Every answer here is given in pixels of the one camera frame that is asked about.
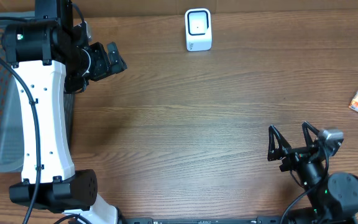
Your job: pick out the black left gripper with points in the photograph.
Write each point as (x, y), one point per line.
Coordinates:
(104, 66)

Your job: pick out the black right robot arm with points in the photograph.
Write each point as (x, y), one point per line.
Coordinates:
(327, 198)

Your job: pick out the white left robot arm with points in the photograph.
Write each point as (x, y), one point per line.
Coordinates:
(49, 56)

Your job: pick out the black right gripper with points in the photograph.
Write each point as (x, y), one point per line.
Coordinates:
(294, 156)

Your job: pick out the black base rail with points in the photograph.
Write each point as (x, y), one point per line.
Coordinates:
(257, 220)

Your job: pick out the white barcode scanner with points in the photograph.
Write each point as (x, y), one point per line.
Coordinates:
(198, 30)

